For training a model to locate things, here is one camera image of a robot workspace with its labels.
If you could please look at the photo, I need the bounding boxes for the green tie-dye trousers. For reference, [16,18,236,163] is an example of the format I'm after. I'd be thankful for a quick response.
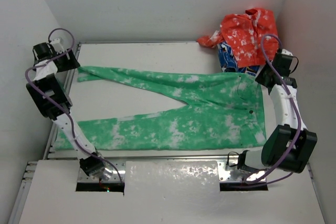
[54,65,267,151]

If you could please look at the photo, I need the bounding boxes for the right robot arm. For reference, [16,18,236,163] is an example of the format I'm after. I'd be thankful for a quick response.
[237,49,318,173]

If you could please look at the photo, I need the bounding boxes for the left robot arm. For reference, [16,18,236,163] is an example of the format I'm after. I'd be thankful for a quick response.
[25,38,107,180]

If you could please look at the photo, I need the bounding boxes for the blue patterned garment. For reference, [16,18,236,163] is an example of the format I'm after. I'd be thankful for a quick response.
[217,42,260,77]

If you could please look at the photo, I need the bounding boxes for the orange tie-dye shirt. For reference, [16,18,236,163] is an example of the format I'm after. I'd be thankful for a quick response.
[196,8,278,68]

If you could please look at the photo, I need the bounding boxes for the white front cover panel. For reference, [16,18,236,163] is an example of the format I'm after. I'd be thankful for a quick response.
[20,160,323,223]

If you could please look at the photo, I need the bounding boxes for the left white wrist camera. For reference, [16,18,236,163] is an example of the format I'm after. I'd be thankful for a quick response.
[50,38,66,54]

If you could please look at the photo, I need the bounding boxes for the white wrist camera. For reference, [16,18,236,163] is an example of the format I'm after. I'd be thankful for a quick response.
[50,38,66,54]
[281,49,293,57]

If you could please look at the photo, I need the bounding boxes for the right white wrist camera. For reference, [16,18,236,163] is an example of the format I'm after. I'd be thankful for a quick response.
[281,49,293,57]

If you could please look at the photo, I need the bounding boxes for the aluminium table frame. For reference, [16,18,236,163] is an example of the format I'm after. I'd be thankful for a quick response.
[7,40,316,224]

